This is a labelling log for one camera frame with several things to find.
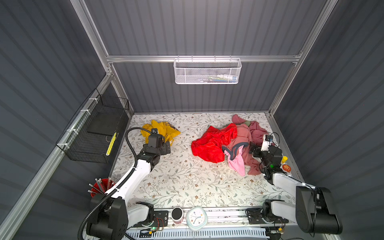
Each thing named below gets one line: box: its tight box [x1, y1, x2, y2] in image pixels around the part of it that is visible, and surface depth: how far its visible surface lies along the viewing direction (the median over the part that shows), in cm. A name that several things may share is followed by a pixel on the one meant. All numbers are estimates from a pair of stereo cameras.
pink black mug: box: [171, 207, 184, 224], surface depth 72 cm
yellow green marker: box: [105, 132, 117, 156], surface depth 71 cm
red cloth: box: [191, 123, 238, 163], surface depth 93 cm
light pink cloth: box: [222, 142, 249, 177], surface depth 91 cm
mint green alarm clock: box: [186, 206, 208, 231], surface depth 73 cm
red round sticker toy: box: [282, 164, 292, 173], surface depth 92 cm
